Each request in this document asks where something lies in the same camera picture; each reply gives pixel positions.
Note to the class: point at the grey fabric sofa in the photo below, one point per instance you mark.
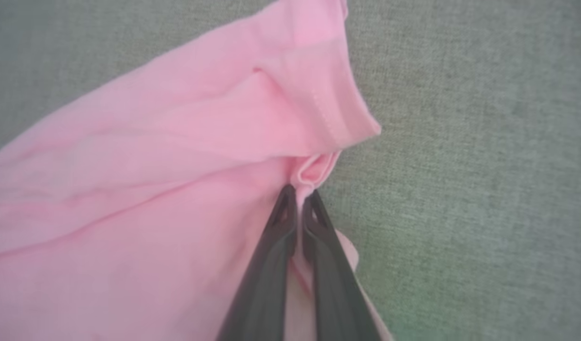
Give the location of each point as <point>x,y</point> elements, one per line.
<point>484,166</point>

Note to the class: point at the pink garment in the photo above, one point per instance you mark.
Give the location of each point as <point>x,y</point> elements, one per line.
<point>153,189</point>

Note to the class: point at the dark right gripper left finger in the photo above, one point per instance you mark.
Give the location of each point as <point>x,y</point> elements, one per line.
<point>266,274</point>

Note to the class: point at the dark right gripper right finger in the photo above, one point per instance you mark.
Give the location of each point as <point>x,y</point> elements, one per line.
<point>335,284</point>

